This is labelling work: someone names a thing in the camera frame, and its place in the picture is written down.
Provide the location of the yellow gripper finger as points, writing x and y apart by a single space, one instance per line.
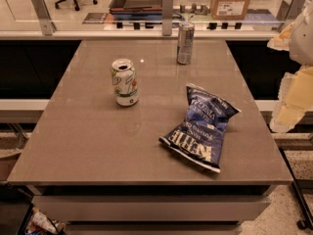
295 98
281 42

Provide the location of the silver blue redbull can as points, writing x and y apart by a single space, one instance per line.
185 42

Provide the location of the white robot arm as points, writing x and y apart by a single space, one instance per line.
301 41

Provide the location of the white green soda can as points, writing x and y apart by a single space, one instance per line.
124 82

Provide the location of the cardboard box with label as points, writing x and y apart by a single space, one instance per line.
228 9

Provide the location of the blue Kettle chips bag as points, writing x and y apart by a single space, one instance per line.
199 137

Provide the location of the bin with trash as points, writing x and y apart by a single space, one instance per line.
36 222

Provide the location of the right metal glass bracket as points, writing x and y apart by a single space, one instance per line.
288 12

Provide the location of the metal glass bracket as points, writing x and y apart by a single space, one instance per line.
46 24
288 12
167 7

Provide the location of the middle metal glass bracket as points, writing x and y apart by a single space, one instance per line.
167 7

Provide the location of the left metal glass bracket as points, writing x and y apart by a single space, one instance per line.
46 24

